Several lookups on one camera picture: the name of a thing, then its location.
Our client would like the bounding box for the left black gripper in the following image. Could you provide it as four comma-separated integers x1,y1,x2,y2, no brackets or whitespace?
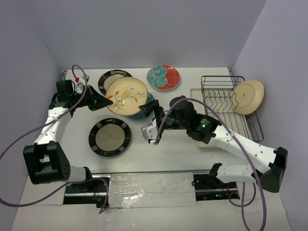
70,85,113,111

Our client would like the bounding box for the teal scalloped plate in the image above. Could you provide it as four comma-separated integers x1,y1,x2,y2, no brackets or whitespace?
128,93,155,120

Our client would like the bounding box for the beige bird plate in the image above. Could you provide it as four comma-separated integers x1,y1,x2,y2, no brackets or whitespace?
105,77,148,116
232,79,264,115

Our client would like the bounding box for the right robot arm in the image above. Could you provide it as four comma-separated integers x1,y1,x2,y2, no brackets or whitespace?
139,96,288,193

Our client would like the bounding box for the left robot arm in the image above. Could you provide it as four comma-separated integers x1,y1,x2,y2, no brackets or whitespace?
23,80,112,192

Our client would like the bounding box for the black rim plate rear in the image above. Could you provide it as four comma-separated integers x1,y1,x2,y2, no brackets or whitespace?
98,69,132,95

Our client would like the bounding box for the black rim plate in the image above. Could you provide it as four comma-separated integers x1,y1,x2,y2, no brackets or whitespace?
88,118,131,158
98,69,132,95

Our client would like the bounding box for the red and teal floral plate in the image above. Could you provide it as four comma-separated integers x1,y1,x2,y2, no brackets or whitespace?
146,64,180,91

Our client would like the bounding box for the black rim plate front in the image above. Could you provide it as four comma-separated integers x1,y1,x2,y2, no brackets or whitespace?
88,118,131,158

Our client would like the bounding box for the white drain tray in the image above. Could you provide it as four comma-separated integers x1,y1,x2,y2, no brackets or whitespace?
191,89,252,139

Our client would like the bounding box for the silver tape sheet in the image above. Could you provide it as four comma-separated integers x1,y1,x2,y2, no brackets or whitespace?
108,173,196,208

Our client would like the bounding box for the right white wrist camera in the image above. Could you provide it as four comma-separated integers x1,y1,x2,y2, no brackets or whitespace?
141,119,164,145

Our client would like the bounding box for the black wire dish rack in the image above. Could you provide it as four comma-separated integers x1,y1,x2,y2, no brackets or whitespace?
201,76,264,143

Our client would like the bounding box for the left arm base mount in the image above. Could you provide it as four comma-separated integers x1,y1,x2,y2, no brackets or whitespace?
63,180,109,208

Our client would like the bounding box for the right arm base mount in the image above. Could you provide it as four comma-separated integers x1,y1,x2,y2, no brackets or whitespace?
192,174,240,201

